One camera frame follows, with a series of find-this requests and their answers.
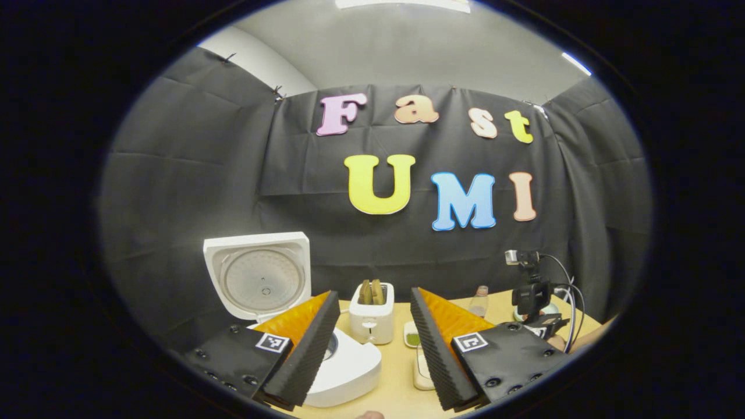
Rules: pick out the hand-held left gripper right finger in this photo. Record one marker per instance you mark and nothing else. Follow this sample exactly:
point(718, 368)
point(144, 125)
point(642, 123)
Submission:
point(442, 355)

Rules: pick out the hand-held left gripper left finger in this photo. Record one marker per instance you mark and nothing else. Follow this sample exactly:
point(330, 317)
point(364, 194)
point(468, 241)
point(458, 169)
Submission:
point(305, 355)

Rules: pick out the clear container of rice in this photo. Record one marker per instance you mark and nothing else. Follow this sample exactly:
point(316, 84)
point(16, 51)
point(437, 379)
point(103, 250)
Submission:
point(420, 369)

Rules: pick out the white rice cooker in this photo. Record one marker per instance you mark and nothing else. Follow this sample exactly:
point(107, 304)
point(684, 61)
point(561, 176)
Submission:
point(256, 273)

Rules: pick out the plate of sausages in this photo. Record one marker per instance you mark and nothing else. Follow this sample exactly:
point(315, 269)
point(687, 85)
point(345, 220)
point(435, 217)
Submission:
point(553, 308)

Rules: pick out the divided dish of beans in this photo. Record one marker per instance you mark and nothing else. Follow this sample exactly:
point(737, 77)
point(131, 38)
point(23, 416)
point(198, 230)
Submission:
point(412, 337)

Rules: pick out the small clear bottle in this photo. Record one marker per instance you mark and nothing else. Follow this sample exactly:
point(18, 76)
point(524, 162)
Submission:
point(479, 302)

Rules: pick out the white toaster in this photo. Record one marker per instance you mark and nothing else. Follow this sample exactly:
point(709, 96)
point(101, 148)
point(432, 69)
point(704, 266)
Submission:
point(372, 323)

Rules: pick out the toast bread slice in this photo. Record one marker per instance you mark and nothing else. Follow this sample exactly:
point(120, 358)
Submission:
point(378, 291)
point(365, 293)

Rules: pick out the black backdrop cloth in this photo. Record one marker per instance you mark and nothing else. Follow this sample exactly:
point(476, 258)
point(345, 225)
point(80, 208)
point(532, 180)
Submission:
point(204, 186)

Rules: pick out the ceiling light strip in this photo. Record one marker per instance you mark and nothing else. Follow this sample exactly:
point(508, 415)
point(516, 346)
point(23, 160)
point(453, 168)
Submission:
point(576, 63)

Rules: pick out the ceiling light panel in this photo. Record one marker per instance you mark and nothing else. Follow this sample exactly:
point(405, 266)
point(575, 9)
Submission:
point(401, 3)

